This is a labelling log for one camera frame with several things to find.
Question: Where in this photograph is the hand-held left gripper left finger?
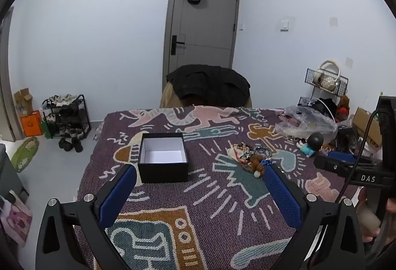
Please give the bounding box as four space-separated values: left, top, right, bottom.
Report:
35 163 138 270

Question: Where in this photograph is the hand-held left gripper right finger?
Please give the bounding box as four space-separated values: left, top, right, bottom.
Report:
263 162 366 270

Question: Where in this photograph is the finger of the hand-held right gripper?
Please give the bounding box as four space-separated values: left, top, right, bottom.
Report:
313 155 356 178
327 151 373 166

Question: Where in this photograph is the brown bear charm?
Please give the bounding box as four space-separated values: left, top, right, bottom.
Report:
247 155 267 178

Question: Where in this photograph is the black gift box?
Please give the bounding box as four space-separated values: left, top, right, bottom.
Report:
138 133 189 184

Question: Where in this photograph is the person's right hand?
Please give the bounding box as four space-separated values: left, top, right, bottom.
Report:
356 189 396 246

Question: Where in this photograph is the large cardboard box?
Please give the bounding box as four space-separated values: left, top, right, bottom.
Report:
353 107 382 152

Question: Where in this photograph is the black-headed blue figurine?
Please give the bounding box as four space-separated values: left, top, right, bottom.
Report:
296 132 325 158

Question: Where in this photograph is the red plush toy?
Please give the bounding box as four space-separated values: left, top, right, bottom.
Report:
337 96 351 122

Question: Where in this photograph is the clear plastic bag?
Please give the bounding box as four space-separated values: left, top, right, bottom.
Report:
275 104 338 144

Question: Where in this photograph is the pair of black shoes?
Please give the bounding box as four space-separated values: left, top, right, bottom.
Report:
59 137 84 153

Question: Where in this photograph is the white handbag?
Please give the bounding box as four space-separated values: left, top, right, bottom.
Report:
312 60 342 91

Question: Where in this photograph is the printed purple blanket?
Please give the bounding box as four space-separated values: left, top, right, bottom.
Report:
73 105 366 270

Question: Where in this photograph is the black shoe rack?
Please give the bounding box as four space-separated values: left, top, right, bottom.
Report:
42 94 92 139

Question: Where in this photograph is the green paper bag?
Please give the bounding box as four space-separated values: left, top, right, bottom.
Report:
41 120 54 139

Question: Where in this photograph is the green floor mat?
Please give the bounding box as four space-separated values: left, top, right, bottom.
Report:
11 136 40 173

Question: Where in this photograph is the printed tote bag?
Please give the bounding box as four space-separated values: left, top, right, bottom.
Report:
0 189 33 247

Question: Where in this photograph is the tan chair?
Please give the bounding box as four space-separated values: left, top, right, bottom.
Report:
159 82 253 109

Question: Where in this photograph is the dark grey cabinet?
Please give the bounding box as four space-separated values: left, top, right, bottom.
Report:
0 143 29 205

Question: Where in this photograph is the orange box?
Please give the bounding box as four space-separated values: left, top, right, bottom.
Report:
21 110 43 137

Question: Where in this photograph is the small cardboard box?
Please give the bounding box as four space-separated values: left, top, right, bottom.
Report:
13 88 33 117

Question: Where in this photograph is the grey door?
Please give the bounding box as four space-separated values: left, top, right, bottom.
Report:
162 0 241 97

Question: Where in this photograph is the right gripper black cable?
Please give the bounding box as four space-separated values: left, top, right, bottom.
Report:
336 109 383 204

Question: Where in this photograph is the black wire rack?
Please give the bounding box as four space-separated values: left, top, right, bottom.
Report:
298 68 348 111

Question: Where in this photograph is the grey doorway frame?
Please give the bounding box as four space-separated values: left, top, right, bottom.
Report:
0 7 25 142

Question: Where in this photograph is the black door handle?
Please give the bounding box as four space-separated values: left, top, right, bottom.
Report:
171 35 186 55

